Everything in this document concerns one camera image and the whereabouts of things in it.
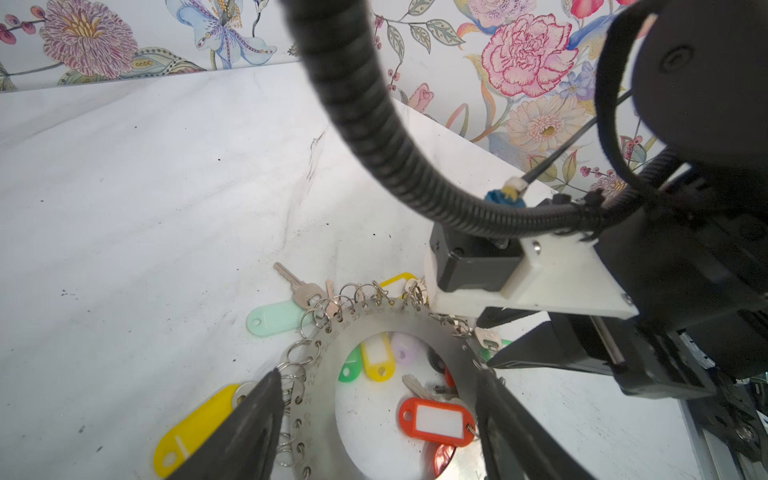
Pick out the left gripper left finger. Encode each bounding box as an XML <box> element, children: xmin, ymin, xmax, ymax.
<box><xmin>168</xmin><ymin>370</ymin><xmax>284</xmax><ymax>479</ymax></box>

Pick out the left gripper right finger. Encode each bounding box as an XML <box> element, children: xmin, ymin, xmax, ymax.
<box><xmin>475</xmin><ymin>371</ymin><xmax>592</xmax><ymax>480</ymax></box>

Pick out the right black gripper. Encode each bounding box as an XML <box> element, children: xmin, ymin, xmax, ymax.
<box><xmin>479</xmin><ymin>239</ymin><xmax>721</xmax><ymax>401</ymax></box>

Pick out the round metal key organizer disc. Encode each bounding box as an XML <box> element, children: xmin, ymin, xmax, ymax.
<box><xmin>277</xmin><ymin>283</ymin><xmax>487</xmax><ymax>479</ymax></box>

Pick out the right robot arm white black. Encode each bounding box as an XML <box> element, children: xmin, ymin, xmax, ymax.
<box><xmin>490</xmin><ymin>1</ymin><xmax>767</xmax><ymax>472</ymax></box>

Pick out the red key tag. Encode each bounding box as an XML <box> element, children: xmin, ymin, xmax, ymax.
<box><xmin>398</xmin><ymin>397</ymin><xmax>475</xmax><ymax>447</ymax></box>

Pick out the mint green key tag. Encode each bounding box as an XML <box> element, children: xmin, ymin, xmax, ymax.
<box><xmin>246</xmin><ymin>300</ymin><xmax>306</xmax><ymax>338</ymax></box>

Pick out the purple key tag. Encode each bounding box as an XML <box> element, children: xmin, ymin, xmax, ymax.
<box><xmin>390</xmin><ymin>332</ymin><xmax>425</xmax><ymax>366</ymax></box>

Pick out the small yellow key tag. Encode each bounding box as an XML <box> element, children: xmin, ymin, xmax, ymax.
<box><xmin>360</xmin><ymin>333</ymin><xmax>395</xmax><ymax>382</ymax></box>

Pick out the silver key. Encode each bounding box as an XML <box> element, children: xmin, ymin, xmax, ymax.
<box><xmin>273</xmin><ymin>262</ymin><xmax>326</xmax><ymax>310</ymax></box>

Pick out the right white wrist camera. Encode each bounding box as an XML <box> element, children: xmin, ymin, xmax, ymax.
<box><xmin>424</xmin><ymin>224</ymin><xmax>638</xmax><ymax>319</ymax></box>

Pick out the right black corrugated cable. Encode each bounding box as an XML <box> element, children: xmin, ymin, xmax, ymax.
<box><xmin>279</xmin><ymin>0</ymin><xmax>685</xmax><ymax>240</ymax></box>

